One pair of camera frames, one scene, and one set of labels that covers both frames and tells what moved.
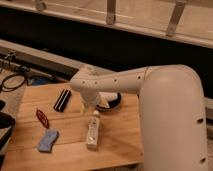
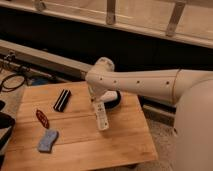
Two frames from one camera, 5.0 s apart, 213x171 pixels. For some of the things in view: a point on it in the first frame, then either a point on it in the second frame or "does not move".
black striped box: (62, 100) does not move
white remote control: (93, 132) to (101, 115)
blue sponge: (47, 143) does not move
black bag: (7, 122) does not move
